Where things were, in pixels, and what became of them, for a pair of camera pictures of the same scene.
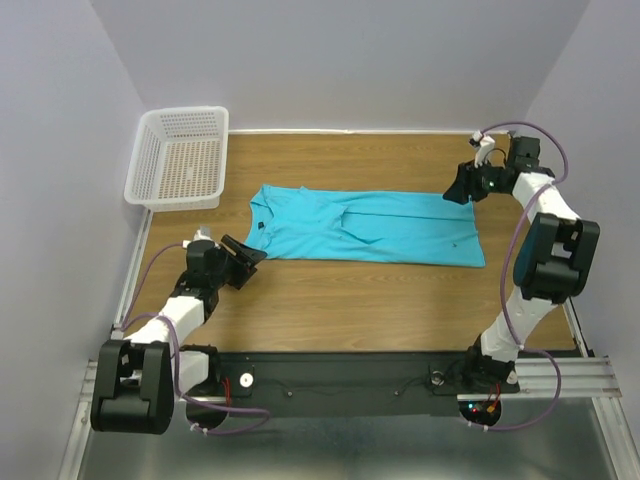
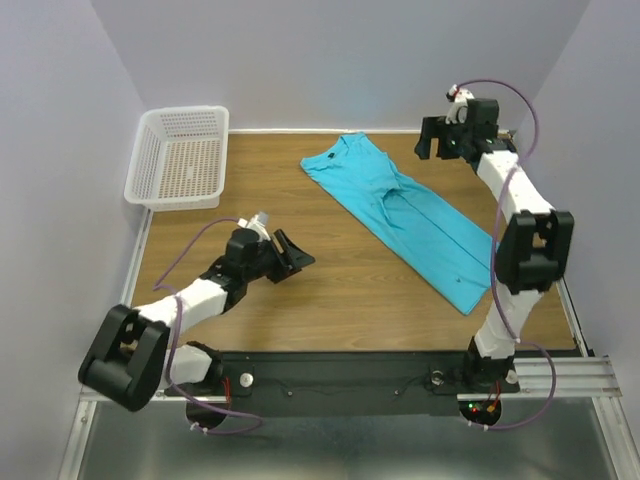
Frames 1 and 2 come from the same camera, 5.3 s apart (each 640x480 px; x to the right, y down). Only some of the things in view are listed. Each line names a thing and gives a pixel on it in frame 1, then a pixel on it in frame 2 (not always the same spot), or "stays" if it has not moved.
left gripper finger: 240,273 -> 281,272
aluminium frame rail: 579,378 stays
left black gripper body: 224,261 -> 268,257
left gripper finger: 242,249 -> 297,258
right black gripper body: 489,181 -> 457,131
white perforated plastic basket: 180,160 stays
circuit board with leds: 481,412 stays
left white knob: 246,380 stays
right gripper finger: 464,187 -> 432,127
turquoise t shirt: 364,226 -> 448,251
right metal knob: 437,377 stays
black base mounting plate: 340,384 stays
